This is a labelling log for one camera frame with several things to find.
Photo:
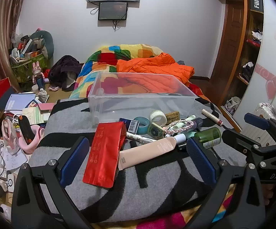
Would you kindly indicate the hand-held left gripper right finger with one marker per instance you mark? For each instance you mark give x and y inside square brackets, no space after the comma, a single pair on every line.
[200,160]

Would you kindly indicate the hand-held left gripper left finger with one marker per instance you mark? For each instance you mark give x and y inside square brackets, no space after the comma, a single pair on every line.
[74,160]

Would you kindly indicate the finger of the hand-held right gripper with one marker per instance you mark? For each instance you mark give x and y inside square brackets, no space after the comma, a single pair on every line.
[257,121]
[236,138]

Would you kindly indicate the green glass bottle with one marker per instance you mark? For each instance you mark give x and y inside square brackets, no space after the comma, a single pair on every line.
[209,136]

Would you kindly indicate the red foil pouch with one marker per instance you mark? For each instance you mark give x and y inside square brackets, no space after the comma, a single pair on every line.
[102,155]

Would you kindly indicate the purple spray bottle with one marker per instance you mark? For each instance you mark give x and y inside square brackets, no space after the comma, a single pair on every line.
[196,123]

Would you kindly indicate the pale green tube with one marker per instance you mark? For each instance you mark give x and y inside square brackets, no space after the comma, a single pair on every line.
[183,125]

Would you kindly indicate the beige cosmetic tube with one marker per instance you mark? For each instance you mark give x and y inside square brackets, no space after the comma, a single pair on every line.
[147,151]

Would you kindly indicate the blue razor blade box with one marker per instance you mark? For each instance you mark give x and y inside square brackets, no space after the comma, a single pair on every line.
[128,124]

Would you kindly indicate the white pen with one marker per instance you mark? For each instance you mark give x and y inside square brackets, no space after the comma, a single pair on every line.
[138,137]

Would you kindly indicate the clear plastic storage bin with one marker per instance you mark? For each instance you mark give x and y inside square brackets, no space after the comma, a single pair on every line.
[140,111]

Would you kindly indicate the person's right hand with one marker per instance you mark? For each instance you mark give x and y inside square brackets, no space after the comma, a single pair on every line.
[268,194]

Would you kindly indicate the white shoes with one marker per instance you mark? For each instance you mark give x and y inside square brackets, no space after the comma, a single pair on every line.
[232,105]

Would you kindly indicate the tan cardboard box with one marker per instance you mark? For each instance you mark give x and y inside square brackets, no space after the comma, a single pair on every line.
[172,117]

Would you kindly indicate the small cream green box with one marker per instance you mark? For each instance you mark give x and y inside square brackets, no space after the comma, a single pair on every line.
[156,131]

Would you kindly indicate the white tape roll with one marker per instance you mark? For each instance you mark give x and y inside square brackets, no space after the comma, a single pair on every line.
[163,121]

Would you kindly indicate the grey black blanket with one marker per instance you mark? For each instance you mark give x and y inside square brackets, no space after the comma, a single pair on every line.
[152,190]

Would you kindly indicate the black orange device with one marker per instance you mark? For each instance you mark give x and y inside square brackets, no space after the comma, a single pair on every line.
[25,128]

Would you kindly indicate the white wardrobe door pink hearts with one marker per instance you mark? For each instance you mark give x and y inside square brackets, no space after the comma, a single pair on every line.
[271,64]

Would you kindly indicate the pink flat box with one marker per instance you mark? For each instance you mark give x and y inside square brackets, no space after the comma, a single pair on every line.
[46,107]

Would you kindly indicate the cream green book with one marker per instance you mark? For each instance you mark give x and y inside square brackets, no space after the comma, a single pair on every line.
[32,115]

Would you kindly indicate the wooden shelf unit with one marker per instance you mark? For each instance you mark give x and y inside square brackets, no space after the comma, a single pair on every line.
[254,59]

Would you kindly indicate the loose white papers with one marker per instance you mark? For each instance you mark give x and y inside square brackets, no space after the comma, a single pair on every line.
[11,159]

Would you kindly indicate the teal tape roll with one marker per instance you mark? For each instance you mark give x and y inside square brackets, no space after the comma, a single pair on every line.
[142,130]

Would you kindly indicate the pink patterned fleece blanket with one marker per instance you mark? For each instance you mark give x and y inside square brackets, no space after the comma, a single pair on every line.
[176,220]

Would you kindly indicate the dark tablet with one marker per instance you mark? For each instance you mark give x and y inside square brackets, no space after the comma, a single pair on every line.
[43,98]

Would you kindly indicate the pink transparent bag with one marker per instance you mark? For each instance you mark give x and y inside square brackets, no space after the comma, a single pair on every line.
[9,136]

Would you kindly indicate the blue grey notebook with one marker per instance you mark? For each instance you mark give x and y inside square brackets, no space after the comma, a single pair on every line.
[16,102]

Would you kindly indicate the wooden door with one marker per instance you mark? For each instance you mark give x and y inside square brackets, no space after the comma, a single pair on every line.
[231,40]

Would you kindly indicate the dark clothes pile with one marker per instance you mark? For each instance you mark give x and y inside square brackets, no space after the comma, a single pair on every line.
[64,69]

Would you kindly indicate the rabbit toy figure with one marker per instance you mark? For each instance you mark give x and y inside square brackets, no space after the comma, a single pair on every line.
[38,75]

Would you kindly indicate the green box of clutter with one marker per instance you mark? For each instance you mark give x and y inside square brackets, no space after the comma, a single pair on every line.
[25,71]

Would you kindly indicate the orange down jacket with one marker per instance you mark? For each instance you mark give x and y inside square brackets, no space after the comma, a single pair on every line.
[152,69]

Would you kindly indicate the colourful patchwork blanket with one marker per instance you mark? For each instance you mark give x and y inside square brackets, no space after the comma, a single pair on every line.
[99,59]

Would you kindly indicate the black printed box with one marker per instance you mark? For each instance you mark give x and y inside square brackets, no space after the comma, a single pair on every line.
[257,1]

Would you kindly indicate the grey green neck pillow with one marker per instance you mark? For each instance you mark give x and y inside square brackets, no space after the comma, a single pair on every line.
[47,43]

